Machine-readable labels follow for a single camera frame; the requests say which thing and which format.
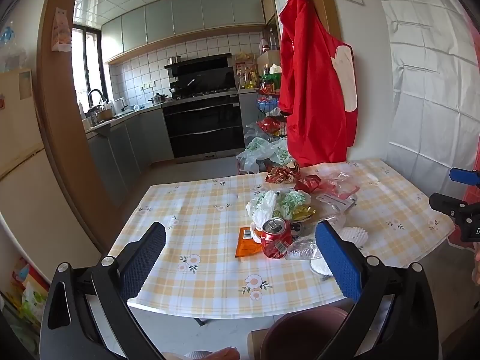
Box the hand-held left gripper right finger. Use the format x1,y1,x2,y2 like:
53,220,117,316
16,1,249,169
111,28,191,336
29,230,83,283
315,220,443,360

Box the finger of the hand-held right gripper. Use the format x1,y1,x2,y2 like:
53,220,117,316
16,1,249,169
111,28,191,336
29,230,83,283
449,168,480,187
429,193,469,218

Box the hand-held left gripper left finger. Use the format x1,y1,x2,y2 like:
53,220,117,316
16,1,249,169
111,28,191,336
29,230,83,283
39,221,167,360

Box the white foam fruit net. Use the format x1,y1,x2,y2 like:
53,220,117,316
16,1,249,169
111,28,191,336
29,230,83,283
343,226,369,247

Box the clear plastic tray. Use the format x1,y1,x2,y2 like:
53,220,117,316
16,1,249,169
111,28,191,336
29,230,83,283
286,238,323,262

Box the gold foil wrapper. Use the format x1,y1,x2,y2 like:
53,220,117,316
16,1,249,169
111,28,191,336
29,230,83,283
290,206,318,223

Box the white barcode label bag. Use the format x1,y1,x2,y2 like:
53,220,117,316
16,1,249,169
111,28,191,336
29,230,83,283
315,193,357,213

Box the red soda can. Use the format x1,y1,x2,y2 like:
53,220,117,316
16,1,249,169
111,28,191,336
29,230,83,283
260,217,293,259

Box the clear red plastic package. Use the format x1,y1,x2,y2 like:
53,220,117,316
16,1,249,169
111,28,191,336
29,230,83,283
319,172,361,199

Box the dark red snack bag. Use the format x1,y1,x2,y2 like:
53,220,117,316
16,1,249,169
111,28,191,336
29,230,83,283
294,174,323,193

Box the mauve plastic trash bin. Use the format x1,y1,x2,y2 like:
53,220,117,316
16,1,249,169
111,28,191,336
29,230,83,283
260,305,363,360

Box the white green plastic bag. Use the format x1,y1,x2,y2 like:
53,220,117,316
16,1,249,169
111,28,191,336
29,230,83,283
245,189,312,230

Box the orange snack packet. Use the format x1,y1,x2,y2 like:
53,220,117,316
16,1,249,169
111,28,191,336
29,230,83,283
235,227,268,259

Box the red gold wrapper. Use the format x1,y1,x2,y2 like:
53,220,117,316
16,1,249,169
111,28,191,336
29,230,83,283
265,164,301,184

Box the yellow plaid floral tablecloth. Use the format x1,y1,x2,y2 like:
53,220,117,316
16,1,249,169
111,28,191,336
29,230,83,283
107,158,456,319

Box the grey lower cabinets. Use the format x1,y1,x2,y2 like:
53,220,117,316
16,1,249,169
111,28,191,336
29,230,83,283
86,109,175,205

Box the grey cabinets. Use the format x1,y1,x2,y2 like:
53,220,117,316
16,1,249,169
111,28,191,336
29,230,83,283
100,0,267,54
86,109,175,205

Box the colourful bags on floor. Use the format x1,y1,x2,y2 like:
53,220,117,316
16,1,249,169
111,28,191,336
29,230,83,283
0,259,50,328

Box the pile of plastic bags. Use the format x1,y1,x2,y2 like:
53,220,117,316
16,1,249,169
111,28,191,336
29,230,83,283
236,137,292,174

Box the black built-in oven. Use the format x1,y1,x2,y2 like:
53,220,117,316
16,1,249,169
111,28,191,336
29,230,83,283
161,94,246,159

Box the red hanging garment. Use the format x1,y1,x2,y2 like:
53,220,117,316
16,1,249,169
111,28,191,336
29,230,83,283
278,0,359,168

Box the curved kitchen faucet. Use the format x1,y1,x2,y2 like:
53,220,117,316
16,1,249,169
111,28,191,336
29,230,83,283
87,89,106,109

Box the cream refrigerator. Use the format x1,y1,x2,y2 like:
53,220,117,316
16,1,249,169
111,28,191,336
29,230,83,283
0,68,103,297

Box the black range hood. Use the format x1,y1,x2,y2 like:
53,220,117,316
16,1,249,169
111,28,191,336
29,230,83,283
164,54,238,93

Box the kitchen window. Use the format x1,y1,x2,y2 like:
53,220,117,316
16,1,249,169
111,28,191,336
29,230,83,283
71,24,110,110

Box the paper sticker with cartoon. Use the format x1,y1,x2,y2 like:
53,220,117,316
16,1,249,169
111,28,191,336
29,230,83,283
51,7,72,52

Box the grey upper cabinets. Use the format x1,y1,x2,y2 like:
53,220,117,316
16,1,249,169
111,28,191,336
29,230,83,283
100,0,267,54

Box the white plastic wall sheet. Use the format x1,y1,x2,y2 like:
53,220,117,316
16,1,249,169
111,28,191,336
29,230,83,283
375,0,480,196

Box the wooden door frame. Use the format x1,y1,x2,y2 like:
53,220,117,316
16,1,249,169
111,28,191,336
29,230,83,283
35,0,110,241

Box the wire rack with snacks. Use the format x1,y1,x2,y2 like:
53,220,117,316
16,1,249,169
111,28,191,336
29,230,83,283
256,72,290,140

